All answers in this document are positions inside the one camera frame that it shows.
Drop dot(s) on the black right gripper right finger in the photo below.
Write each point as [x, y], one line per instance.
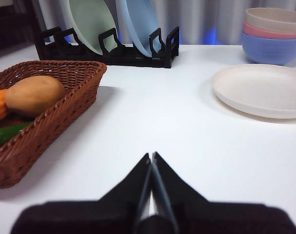
[223, 217]

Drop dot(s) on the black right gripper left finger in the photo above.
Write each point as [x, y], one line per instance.
[89, 217]

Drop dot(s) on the green cucumber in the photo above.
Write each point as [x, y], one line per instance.
[9, 132]

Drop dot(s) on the brown wicker basket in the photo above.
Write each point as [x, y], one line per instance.
[72, 97]

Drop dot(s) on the brown potato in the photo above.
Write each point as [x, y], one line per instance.
[34, 96]

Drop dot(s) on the cream flat plate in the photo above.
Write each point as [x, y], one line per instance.
[260, 90]

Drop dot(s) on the black dish rack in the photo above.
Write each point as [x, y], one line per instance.
[128, 58]

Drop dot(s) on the blue bowl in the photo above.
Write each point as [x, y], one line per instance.
[269, 50]

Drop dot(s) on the pink bowl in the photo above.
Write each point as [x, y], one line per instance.
[260, 31]

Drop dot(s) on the pale green plate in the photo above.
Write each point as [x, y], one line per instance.
[94, 24]

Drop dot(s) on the light blue plate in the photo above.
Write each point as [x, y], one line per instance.
[140, 24]

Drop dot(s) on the grey pleated curtain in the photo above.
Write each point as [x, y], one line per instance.
[199, 17]

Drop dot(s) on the beige bowl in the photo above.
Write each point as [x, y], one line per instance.
[277, 20]

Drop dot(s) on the black metal shelf frame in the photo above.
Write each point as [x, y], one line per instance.
[11, 31]

